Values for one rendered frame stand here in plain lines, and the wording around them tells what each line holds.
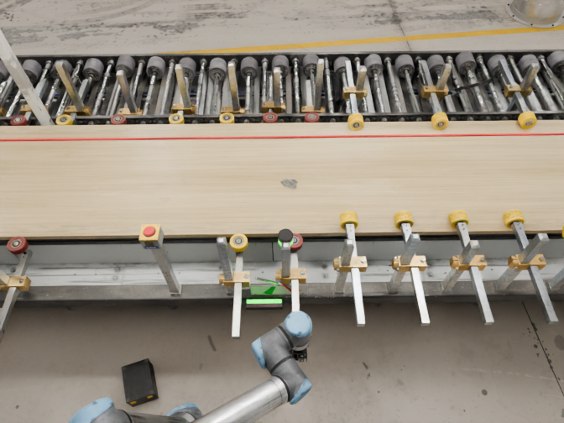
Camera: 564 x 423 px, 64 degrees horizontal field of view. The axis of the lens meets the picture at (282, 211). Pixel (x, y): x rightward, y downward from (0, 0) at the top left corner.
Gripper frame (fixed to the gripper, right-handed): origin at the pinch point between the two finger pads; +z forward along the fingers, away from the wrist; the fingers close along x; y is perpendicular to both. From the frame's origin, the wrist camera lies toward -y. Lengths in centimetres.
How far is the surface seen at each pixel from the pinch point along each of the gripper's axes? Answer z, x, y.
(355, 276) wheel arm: -13.6, 24.9, -26.2
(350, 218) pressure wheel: -16, 25, -54
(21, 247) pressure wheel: -8, -122, -45
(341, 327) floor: 82, 30, -40
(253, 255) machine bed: 15, -19, -53
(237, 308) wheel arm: -0.9, -24.8, -18.3
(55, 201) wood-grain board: -8, -114, -71
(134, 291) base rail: 12, -75, -33
